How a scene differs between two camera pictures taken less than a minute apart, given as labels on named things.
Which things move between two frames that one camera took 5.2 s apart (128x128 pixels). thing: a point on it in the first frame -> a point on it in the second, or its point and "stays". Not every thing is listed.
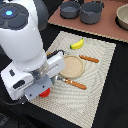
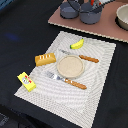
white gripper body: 25,85 -> 104,1
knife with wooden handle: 83,57 stays
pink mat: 106,26 stays
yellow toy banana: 77,45 stays
